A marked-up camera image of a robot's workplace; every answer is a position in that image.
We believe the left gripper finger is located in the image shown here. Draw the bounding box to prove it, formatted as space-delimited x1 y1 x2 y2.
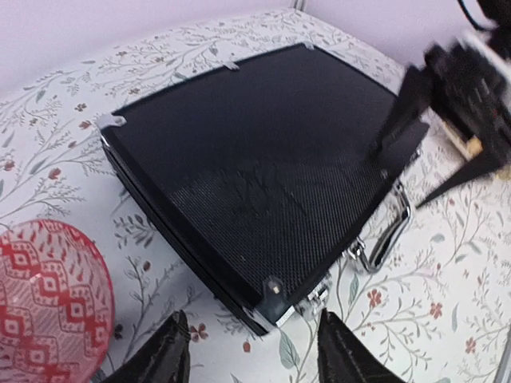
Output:
318 309 403 383
101 310 191 383

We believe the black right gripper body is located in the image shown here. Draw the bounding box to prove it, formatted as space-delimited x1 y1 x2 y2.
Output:
422 31 511 168

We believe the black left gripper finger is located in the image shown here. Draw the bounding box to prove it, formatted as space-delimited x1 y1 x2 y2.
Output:
416 149 507 209
370 65 434 162

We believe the black poker case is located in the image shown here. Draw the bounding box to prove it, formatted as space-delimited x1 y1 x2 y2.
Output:
97 44 428 335

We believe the woven bamboo tray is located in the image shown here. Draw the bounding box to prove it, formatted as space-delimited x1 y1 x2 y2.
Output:
442 120 510 183

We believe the chrome case handle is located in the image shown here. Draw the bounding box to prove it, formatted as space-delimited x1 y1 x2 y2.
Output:
343 180 413 274

